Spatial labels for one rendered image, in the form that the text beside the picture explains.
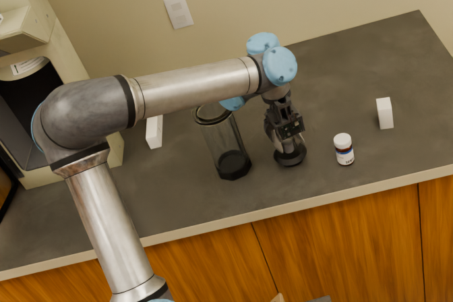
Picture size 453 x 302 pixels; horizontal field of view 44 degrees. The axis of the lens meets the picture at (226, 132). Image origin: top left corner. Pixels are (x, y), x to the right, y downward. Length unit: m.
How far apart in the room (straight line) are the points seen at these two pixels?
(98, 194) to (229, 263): 0.70
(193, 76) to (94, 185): 0.27
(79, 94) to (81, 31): 1.02
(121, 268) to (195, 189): 0.54
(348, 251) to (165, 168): 0.59
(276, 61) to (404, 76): 0.72
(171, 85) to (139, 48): 0.99
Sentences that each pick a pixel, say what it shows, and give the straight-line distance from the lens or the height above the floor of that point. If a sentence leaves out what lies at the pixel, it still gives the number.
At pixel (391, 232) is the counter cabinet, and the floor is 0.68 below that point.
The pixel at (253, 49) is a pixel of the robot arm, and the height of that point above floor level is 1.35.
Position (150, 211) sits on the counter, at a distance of 1.55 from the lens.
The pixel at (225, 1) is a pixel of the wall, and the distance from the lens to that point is 1.89.
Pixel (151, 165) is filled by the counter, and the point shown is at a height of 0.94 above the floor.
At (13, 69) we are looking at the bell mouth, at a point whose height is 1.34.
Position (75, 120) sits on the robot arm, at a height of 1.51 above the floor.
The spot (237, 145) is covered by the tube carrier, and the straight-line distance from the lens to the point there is 1.46.
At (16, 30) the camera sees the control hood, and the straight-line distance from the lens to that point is 1.35.
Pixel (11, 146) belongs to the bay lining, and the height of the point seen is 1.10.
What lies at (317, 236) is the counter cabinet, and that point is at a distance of 1.61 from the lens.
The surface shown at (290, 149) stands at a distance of 1.49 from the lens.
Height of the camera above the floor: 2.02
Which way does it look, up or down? 40 degrees down
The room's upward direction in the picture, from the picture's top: 20 degrees counter-clockwise
